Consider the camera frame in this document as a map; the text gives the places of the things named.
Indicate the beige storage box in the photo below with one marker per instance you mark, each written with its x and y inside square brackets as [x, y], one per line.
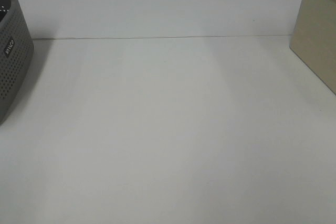
[313, 38]

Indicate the grey perforated plastic basket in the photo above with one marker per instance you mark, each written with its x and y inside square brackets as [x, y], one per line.
[17, 49]

